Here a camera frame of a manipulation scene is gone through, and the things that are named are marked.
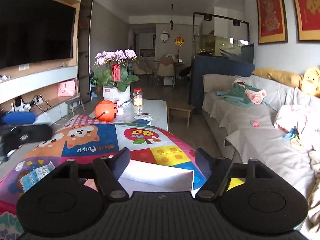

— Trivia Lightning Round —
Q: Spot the blue wet wipes pack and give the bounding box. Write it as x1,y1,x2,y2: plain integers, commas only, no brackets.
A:
20,161,55,192

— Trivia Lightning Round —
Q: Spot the pink cardboard box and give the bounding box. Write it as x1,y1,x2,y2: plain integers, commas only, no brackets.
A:
83,159,195,197

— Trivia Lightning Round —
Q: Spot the colourful cartoon play mat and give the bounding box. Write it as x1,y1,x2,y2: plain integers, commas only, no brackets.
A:
0,114,247,240

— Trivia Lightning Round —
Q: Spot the white tv shelf unit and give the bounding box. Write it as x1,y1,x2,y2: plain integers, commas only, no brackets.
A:
1,66,78,125

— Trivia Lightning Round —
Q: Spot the orange pumpkin bucket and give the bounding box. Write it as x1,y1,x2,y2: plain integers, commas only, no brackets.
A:
94,100,118,122

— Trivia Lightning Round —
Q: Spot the small wooden stool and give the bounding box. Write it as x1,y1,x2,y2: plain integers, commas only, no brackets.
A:
65,97,85,116

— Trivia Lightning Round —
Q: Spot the pink paper bag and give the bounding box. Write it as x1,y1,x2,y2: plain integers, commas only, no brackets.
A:
57,80,76,97

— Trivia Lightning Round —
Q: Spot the wooden side table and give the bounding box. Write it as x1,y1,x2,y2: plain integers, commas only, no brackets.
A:
167,102,195,127

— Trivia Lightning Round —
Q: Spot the grey covered sofa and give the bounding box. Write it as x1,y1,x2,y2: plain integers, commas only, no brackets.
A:
202,75,319,239

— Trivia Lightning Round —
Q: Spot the clear jar red lid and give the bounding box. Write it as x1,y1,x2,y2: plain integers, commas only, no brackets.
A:
133,88,143,107

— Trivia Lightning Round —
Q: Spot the green clothing on sofa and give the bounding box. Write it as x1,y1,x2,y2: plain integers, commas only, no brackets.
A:
215,82,266,108

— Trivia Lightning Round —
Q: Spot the black television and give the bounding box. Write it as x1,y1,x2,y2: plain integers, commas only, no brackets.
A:
0,0,76,68

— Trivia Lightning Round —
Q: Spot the pink orchid potted plant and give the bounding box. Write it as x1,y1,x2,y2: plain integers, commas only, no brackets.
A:
92,49,139,103

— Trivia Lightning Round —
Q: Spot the dark blue cabinet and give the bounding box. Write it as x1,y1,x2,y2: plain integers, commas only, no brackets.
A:
188,56,255,114

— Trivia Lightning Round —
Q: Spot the beige dining chair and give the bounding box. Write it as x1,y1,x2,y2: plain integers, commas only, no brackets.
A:
157,57,176,88

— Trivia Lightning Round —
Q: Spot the yellow pillow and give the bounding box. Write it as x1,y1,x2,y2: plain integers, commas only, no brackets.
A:
252,68,302,87

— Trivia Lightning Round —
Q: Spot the yellow duck plush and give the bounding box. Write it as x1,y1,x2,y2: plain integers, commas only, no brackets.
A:
299,67,320,98

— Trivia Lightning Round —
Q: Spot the glass fish tank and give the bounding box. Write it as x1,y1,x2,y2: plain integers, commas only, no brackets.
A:
193,12,254,63

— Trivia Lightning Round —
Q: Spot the red framed wall picture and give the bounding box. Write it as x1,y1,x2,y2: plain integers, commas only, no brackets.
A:
257,0,287,44

